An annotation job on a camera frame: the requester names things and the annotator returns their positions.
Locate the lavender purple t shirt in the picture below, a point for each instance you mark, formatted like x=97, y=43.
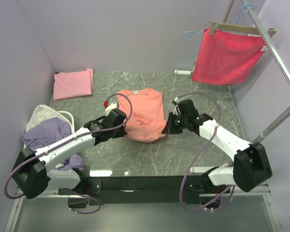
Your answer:
x=40, y=140

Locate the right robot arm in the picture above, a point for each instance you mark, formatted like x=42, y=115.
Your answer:
x=251, y=166

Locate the white laundry basket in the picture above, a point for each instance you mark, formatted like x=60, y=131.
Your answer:
x=69, y=118

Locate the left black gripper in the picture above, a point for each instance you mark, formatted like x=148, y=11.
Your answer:
x=121, y=133

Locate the folded pink t shirt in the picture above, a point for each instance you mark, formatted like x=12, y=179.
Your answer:
x=73, y=84

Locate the white t shirt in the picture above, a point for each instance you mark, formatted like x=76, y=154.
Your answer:
x=44, y=119

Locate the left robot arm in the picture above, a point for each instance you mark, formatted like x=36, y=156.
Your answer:
x=32, y=168

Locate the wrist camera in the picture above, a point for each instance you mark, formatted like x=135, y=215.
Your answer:
x=109, y=107
x=176, y=110

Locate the red microfiber towel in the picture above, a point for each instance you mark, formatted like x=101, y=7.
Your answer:
x=227, y=59

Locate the salmon orange t shirt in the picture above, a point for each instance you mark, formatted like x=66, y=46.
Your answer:
x=147, y=120

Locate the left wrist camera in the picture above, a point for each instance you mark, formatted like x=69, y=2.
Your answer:
x=109, y=107

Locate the wooden clip hanger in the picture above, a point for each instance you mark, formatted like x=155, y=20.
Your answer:
x=231, y=28

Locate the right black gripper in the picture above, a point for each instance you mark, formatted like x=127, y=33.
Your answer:
x=169, y=127

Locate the aluminium rail frame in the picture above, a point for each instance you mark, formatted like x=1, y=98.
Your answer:
x=262, y=190

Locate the blue wire hanger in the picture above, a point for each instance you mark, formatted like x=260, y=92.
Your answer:
x=240, y=19

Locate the black base beam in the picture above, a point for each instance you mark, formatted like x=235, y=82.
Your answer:
x=147, y=189

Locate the metal clothes rack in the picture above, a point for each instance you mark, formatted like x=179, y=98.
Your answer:
x=266, y=93

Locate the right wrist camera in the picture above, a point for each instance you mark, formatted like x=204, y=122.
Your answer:
x=176, y=110

